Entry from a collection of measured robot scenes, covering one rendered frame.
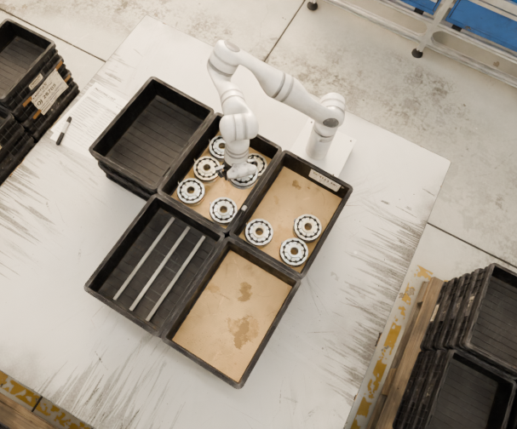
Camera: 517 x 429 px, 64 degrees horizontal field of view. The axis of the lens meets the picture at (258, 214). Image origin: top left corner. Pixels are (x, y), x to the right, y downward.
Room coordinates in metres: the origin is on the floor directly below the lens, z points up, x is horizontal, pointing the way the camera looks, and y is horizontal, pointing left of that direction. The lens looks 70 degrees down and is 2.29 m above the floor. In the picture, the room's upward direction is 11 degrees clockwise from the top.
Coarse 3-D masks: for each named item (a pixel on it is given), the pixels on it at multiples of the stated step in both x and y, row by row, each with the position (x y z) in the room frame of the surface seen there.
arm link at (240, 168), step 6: (228, 156) 0.56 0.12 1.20; (246, 156) 0.58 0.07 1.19; (228, 162) 0.56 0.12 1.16; (234, 162) 0.56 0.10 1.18; (240, 162) 0.56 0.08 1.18; (234, 168) 0.54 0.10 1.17; (240, 168) 0.55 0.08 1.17; (246, 168) 0.55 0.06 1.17; (252, 168) 0.56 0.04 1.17; (228, 174) 0.52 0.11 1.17; (234, 174) 0.52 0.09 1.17; (240, 174) 0.53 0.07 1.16; (246, 174) 0.53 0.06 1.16
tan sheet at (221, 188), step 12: (204, 156) 0.73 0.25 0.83; (264, 156) 0.78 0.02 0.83; (192, 168) 0.67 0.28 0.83; (216, 180) 0.64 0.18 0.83; (192, 192) 0.57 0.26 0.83; (216, 192) 0.59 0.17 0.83; (228, 192) 0.60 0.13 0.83; (240, 192) 0.61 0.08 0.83; (204, 204) 0.53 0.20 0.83; (240, 204) 0.56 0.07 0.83; (204, 216) 0.49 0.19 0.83
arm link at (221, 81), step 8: (208, 64) 0.85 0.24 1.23; (216, 72) 0.83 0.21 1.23; (224, 72) 0.83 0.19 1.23; (216, 80) 0.79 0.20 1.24; (224, 80) 0.79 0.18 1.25; (216, 88) 0.75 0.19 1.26; (224, 88) 0.72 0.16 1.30; (232, 88) 0.72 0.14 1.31; (224, 96) 0.69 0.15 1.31; (240, 96) 0.69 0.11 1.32
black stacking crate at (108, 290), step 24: (144, 216) 0.42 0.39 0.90; (168, 216) 0.46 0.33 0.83; (144, 240) 0.36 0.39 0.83; (168, 240) 0.37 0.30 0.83; (192, 240) 0.39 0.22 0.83; (216, 240) 0.40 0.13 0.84; (120, 264) 0.26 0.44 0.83; (144, 264) 0.27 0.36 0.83; (168, 264) 0.29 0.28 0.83; (192, 264) 0.30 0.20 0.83; (96, 288) 0.16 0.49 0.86; (144, 312) 0.11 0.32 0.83; (168, 312) 0.12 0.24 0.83
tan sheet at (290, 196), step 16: (288, 176) 0.71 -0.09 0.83; (272, 192) 0.63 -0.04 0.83; (288, 192) 0.65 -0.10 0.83; (304, 192) 0.66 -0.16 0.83; (320, 192) 0.67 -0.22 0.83; (272, 208) 0.57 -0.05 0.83; (288, 208) 0.58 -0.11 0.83; (304, 208) 0.60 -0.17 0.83; (320, 208) 0.61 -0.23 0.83; (336, 208) 0.62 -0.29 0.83; (272, 224) 0.51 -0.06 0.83; (288, 224) 0.52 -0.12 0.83; (272, 240) 0.45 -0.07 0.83; (272, 256) 0.39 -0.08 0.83
